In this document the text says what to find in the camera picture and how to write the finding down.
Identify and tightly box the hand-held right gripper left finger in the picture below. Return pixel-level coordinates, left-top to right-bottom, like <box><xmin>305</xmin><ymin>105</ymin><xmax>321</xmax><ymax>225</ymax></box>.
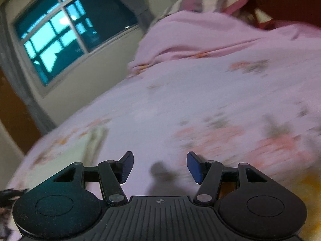
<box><xmin>51</xmin><ymin>151</ymin><xmax>134</xmax><ymax>204</ymax></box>

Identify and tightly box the grey curtain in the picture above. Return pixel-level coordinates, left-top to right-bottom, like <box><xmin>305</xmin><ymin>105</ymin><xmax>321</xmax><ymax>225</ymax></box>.
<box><xmin>105</xmin><ymin>0</ymin><xmax>154</xmax><ymax>35</ymax></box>
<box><xmin>0</xmin><ymin>5</ymin><xmax>57</xmax><ymax>135</ymax></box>

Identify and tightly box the sliding glass window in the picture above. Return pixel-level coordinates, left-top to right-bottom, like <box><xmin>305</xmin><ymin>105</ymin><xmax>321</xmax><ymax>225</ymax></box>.
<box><xmin>12</xmin><ymin>0</ymin><xmax>140</xmax><ymax>87</ymax></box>

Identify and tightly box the brown wooden door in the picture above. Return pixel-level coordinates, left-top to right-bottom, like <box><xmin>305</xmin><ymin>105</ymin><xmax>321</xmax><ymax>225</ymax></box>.
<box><xmin>0</xmin><ymin>68</ymin><xmax>42</xmax><ymax>154</ymax></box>

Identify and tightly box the cream knit sweater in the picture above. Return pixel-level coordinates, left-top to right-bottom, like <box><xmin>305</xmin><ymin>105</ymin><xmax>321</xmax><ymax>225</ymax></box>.
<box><xmin>24</xmin><ymin>127</ymin><xmax>109</xmax><ymax>182</ymax></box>

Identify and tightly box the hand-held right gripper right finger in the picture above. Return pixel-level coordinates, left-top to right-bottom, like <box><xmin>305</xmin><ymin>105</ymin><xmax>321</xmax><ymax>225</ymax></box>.
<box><xmin>187</xmin><ymin>151</ymin><xmax>271</xmax><ymax>204</ymax></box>

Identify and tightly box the pink floral bed sheet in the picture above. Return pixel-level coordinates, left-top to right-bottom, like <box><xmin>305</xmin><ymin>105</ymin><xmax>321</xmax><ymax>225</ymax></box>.
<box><xmin>10</xmin><ymin>29</ymin><xmax>321</xmax><ymax>241</ymax></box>

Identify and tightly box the pink quilt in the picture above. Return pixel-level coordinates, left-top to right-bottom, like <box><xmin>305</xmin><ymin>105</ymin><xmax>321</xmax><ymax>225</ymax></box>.
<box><xmin>127</xmin><ymin>10</ymin><xmax>321</xmax><ymax>79</ymax></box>

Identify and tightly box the red wooden headboard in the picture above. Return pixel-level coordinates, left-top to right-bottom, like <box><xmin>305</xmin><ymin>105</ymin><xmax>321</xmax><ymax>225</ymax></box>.
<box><xmin>196</xmin><ymin>0</ymin><xmax>321</xmax><ymax>31</ymax></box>

